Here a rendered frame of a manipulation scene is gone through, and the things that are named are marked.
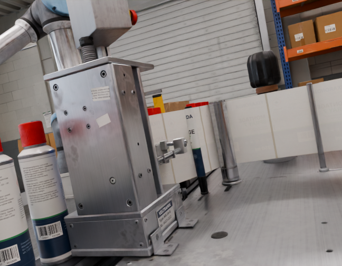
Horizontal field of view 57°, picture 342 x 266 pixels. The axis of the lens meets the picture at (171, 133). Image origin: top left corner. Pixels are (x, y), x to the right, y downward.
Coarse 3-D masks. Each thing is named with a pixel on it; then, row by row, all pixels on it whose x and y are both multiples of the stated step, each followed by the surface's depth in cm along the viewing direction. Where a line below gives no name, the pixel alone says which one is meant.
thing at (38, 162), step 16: (32, 128) 45; (32, 144) 45; (32, 160) 44; (48, 160) 45; (32, 176) 44; (48, 176) 45; (32, 192) 44; (48, 192) 45; (32, 208) 45; (48, 208) 44; (64, 208) 46; (48, 224) 44; (64, 224) 46; (48, 240) 44; (64, 240) 45; (48, 256) 45; (64, 256) 45
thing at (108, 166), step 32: (64, 96) 43; (128, 96) 42; (64, 128) 44; (96, 128) 42; (128, 128) 41; (96, 160) 42; (128, 160) 40; (96, 192) 43; (128, 192) 41; (160, 192) 48; (96, 224) 44; (128, 224) 42; (160, 224) 45
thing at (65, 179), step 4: (64, 176) 116; (68, 176) 116; (64, 180) 117; (68, 180) 116; (64, 184) 117; (68, 184) 116; (64, 188) 117; (68, 188) 116; (64, 192) 117; (68, 192) 117; (72, 192) 116; (68, 196) 117; (72, 196) 116
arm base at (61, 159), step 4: (56, 148) 121; (60, 148) 119; (60, 152) 119; (60, 156) 119; (64, 156) 118; (60, 160) 118; (64, 160) 117; (60, 164) 118; (64, 164) 117; (60, 168) 117; (64, 168) 117; (60, 172) 118; (64, 172) 117; (68, 172) 116
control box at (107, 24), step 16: (80, 0) 78; (96, 0) 74; (112, 0) 76; (80, 16) 80; (96, 16) 74; (112, 16) 76; (128, 16) 78; (80, 32) 82; (96, 32) 76; (112, 32) 78; (80, 48) 87; (96, 48) 90
